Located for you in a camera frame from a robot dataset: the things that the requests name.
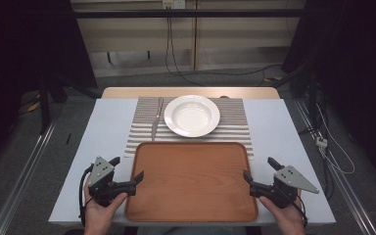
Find brown wooden tray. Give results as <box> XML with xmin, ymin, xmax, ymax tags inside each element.
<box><xmin>124</xmin><ymin>141</ymin><xmax>259</xmax><ymax>223</ymax></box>

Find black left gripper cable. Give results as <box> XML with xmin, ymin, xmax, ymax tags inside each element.
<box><xmin>78</xmin><ymin>164</ymin><xmax>95</xmax><ymax>228</ymax></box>

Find white round plate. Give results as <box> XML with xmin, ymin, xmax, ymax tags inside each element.
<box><xmin>164</xmin><ymin>94</ymin><xmax>221</xmax><ymax>138</ymax></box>

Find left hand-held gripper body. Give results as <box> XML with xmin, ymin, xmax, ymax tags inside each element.
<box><xmin>87</xmin><ymin>156</ymin><xmax>138</xmax><ymax>208</ymax></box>

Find striped placemat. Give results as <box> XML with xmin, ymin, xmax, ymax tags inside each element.
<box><xmin>123</xmin><ymin>96</ymin><xmax>255</xmax><ymax>161</ymax></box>

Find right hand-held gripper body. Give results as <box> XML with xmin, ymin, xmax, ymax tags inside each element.
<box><xmin>250</xmin><ymin>164</ymin><xmax>320</xmax><ymax>210</ymax></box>

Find person's right hand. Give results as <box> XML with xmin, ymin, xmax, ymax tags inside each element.
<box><xmin>258</xmin><ymin>188</ymin><xmax>306</xmax><ymax>235</ymax></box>

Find metal floor rail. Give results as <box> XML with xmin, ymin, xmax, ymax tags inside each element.
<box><xmin>295</xmin><ymin>100</ymin><xmax>376</xmax><ymax>235</ymax></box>
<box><xmin>0</xmin><ymin>120</ymin><xmax>60</xmax><ymax>235</ymax></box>

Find black horizontal bar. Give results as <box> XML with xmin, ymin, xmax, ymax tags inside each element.
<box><xmin>72</xmin><ymin>9</ymin><xmax>305</xmax><ymax>19</ymax></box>

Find black hanging cables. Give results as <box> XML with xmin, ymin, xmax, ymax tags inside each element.
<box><xmin>164</xmin><ymin>17</ymin><xmax>283</xmax><ymax>87</ymax></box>

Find person's left hand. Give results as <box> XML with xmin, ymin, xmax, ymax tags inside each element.
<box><xmin>83</xmin><ymin>181</ymin><xmax>129</xmax><ymax>235</ymax></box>

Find white thin cable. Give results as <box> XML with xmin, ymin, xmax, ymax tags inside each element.
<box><xmin>315</xmin><ymin>103</ymin><xmax>356</xmax><ymax>175</ymax></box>

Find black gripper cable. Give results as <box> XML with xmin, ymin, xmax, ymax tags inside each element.
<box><xmin>78</xmin><ymin>164</ymin><xmax>95</xmax><ymax>228</ymax></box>
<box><xmin>292</xmin><ymin>194</ymin><xmax>308</xmax><ymax>229</ymax></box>

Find black curtain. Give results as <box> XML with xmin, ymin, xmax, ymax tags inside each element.
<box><xmin>281</xmin><ymin>0</ymin><xmax>376</xmax><ymax>177</ymax></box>
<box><xmin>0</xmin><ymin>0</ymin><xmax>98</xmax><ymax>174</ymax></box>

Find white wall socket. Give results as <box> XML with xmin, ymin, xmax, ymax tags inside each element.
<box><xmin>162</xmin><ymin>0</ymin><xmax>187</xmax><ymax>10</ymax></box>

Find silver fork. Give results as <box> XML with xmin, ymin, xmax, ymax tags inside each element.
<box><xmin>150</xmin><ymin>96</ymin><xmax>165</xmax><ymax>143</ymax></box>

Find black metal stand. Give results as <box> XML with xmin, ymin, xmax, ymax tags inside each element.
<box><xmin>38</xmin><ymin>73</ymin><xmax>69</xmax><ymax>135</ymax></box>

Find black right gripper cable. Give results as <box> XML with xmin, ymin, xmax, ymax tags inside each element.
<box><xmin>292</xmin><ymin>194</ymin><xmax>308</xmax><ymax>229</ymax></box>

